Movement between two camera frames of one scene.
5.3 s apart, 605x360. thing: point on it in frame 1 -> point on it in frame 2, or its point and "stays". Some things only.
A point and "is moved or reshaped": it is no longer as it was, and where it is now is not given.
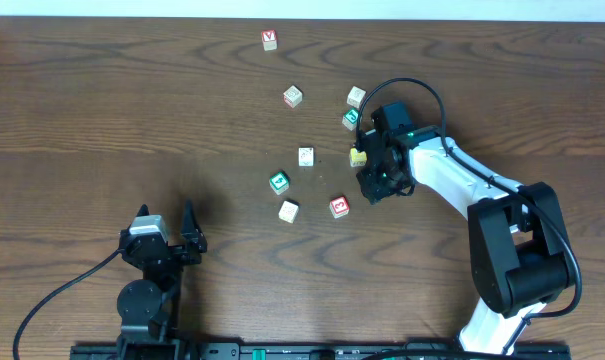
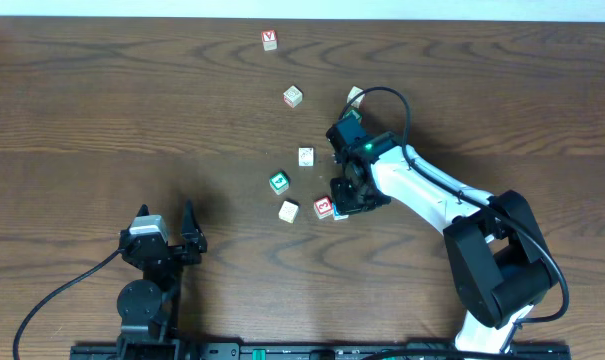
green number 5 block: x=279 y=183 stays
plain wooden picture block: x=355 y=97 stays
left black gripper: x=167 y=251 stays
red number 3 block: x=339 y=207 is moved or reshaped
